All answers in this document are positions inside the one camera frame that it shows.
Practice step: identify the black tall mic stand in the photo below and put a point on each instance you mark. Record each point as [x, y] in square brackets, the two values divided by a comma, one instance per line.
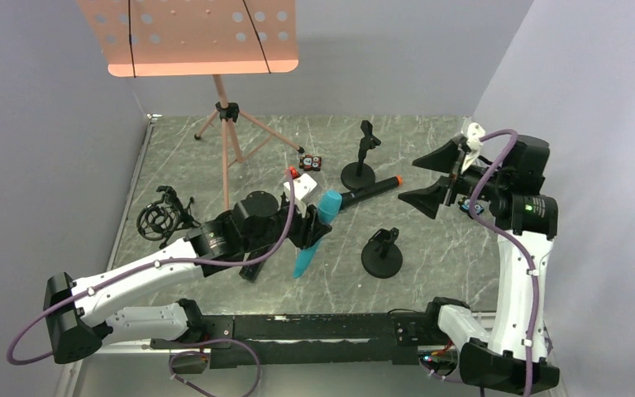
[357, 175]

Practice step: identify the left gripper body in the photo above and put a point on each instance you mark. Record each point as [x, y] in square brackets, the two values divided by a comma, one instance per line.
[307, 229]

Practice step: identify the small red black cube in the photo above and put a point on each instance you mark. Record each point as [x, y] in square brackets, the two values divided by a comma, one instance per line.
[309, 163]

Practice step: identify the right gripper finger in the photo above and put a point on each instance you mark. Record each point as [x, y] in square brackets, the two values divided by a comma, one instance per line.
[443, 159]
[427, 200]

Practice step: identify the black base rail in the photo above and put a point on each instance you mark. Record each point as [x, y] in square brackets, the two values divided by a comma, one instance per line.
[399, 337]

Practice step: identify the pink music stand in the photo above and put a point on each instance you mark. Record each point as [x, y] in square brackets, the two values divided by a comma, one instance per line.
[144, 39]

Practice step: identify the black round-base mic stand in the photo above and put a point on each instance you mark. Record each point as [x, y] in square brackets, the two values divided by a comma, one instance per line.
[380, 257]

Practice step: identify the blue microphone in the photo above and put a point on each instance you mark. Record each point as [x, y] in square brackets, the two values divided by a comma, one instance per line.
[328, 207]

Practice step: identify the black microphone silver grille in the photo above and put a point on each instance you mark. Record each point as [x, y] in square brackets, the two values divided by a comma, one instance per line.
[250, 272]

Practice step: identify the black shock mount tripod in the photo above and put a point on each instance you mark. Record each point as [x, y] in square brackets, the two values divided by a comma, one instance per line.
[160, 220]

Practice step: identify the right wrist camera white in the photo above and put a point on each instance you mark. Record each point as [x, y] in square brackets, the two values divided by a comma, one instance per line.
[472, 132]

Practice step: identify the black microphone orange tip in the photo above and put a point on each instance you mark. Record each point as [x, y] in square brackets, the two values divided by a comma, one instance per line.
[354, 197]

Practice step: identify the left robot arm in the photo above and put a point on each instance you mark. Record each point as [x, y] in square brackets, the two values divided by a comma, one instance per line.
[88, 313]

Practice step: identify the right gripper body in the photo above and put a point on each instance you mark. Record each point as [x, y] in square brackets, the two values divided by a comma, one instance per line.
[454, 179]

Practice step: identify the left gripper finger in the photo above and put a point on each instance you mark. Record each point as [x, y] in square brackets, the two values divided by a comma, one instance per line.
[312, 214]
[319, 231]

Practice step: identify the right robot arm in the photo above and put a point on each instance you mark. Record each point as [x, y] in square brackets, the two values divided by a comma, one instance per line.
[511, 357]

